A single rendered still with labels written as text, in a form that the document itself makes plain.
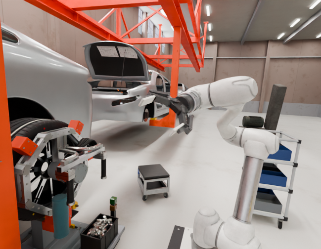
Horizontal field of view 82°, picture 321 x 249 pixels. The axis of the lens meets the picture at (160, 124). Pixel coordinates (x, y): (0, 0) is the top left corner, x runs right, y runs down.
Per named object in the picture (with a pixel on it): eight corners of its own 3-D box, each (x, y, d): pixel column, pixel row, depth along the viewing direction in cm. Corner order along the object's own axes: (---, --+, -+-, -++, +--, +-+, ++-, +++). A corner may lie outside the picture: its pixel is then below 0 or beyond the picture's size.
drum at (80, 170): (63, 174, 133) (62, 155, 131) (88, 178, 128) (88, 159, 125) (46, 183, 120) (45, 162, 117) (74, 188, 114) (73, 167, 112)
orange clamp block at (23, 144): (28, 144, 106) (16, 135, 99) (39, 145, 104) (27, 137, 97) (20, 154, 102) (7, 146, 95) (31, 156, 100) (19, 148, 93)
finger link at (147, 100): (156, 96, 62) (154, 94, 62) (143, 100, 57) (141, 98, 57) (152, 102, 64) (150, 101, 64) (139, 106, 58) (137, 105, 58)
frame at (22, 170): (82, 186, 156) (80, 123, 146) (88, 187, 154) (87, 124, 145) (18, 232, 104) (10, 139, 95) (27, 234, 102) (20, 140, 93)
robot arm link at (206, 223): (200, 226, 133) (202, 198, 130) (224, 240, 122) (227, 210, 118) (187, 239, 121) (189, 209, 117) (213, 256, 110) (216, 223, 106)
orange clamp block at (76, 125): (71, 134, 140) (75, 123, 143) (80, 135, 138) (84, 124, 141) (66, 130, 133) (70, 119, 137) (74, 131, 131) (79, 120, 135)
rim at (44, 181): (37, 202, 144) (62, 142, 163) (62, 208, 138) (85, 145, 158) (-36, 198, 99) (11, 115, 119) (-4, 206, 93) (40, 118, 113)
